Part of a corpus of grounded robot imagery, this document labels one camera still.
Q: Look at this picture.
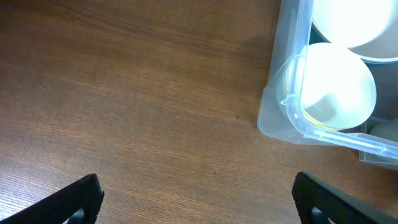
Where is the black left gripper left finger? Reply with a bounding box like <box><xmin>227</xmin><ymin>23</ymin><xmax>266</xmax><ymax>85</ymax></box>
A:
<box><xmin>1</xmin><ymin>174</ymin><xmax>104</xmax><ymax>224</ymax></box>

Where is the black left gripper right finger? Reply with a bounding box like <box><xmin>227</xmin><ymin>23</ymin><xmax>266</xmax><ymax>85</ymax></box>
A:
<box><xmin>292</xmin><ymin>172</ymin><xmax>397</xmax><ymax>224</ymax></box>

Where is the white plate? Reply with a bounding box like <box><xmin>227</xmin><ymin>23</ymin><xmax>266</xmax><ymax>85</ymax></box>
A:
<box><xmin>290</xmin><ymin>42</ymin><xmax>377</xmax><ymax>130</ymax></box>

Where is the cream bowl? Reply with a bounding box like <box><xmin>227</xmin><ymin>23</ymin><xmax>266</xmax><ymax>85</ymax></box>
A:
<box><xmin>312</xmin><ymin>0</ymin><xmax>397</xmax><ymax>63</ymax></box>

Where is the white plastic cup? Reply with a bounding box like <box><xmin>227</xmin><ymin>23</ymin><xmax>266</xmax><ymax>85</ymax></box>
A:
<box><xmin>370</xmin><ymin>119</ymin><xmax>398</xmax><ymax>142</ymax></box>

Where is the yellow small bowl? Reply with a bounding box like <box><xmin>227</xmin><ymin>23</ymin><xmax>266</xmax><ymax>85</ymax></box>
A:
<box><xmin>280</xmin><ymin>60</ymin><xmax>336</xmax><ymax>131</ymax></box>

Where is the clear plastic storage container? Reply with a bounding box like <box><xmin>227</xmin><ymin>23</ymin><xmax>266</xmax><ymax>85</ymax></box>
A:
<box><xmin>257</xmin><ymin>0</ymin><xmax>397</xmax><ymax>170</ymax></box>

